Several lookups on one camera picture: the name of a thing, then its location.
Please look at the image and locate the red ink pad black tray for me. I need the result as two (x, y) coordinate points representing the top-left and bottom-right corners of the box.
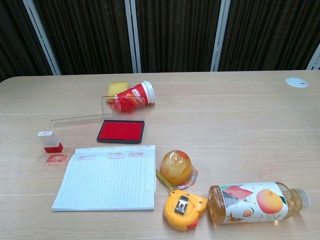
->
(96, 119), (146, 144)

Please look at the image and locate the clear ink pad lid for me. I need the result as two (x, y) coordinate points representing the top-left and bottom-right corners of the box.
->
(101, 95), (147, 123)

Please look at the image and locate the yellow tape measure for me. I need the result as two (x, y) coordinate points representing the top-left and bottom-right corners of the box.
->
(156, 168), (209, 231)

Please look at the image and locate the grey metal partition post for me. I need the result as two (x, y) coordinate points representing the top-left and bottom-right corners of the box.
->
(306, 42), (320, 71)
(210, 0), (231, 72)
(22, 0), (62, 76)
(124, 0), (143, 74)

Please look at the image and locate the lined white notepad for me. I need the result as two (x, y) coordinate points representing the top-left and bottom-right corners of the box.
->
(51, 144), (158, 213)

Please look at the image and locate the white round cable grommet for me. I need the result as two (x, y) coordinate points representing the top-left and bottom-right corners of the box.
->
(285, 76), (309, 88)

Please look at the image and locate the orange fruit jelly cup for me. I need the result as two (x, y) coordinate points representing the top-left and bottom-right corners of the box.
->
(157, 149), (200, 190)

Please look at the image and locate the yellow sponge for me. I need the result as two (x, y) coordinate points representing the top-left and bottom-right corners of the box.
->
(107, 80), (130, 98)

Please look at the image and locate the red paper cup white lid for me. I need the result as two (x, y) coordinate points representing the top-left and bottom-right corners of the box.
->
(109, 80), (156, 116)

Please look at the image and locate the clear stamp with red base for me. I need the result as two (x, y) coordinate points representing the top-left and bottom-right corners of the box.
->
(37, 130), (64, 154)

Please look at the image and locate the juice bottle peach label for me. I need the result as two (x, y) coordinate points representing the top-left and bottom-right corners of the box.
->
(207, 181), (312, 228)

